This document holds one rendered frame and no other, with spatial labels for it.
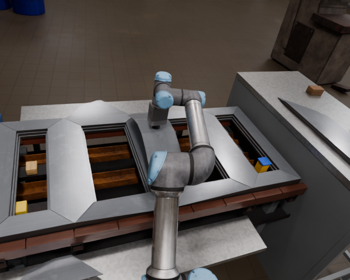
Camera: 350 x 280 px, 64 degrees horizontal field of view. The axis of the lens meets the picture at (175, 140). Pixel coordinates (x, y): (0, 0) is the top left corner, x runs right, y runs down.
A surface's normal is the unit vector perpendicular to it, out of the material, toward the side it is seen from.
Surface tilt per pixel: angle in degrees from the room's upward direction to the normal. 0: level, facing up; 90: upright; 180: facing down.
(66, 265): 0
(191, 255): 0
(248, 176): 0
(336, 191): 90
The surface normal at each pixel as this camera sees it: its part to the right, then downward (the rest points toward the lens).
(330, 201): -0.93, 0.10
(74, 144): 0.16, -0.76
